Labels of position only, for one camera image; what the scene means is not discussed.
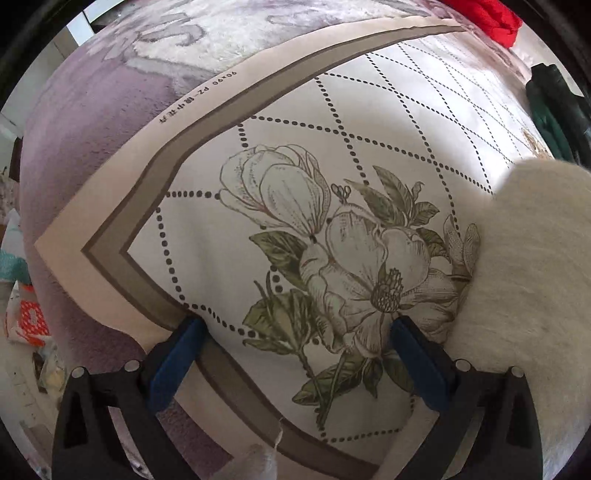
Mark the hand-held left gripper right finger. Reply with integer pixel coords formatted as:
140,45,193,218
389,315,544,480

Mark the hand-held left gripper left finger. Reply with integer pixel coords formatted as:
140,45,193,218
52,316,208,480

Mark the white fluffy garment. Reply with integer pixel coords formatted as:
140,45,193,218
376,159,591,480

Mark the orange patterned bag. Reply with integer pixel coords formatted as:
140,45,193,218
7,295,51,347

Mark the teal cloth item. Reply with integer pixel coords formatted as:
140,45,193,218
0,249,33,284

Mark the floral printed diamond-pattern cloth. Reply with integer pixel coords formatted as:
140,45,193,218
34,16,555,480

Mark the purple floral plush blanket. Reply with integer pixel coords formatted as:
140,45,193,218
18,0,532,480

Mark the dark green striped garment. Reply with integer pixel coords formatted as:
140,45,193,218
526,64,583,162

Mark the red garment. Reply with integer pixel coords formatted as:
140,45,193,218
466,0,522,49

